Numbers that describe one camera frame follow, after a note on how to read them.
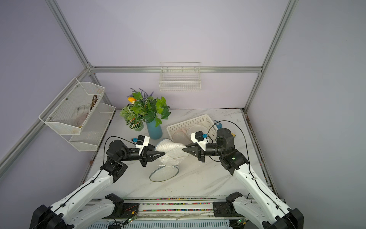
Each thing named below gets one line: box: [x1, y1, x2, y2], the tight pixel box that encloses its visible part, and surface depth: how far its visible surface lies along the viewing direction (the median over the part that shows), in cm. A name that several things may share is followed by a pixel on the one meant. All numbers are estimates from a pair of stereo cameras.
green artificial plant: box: [119, 87, 172, 132], surface depth 79 cm
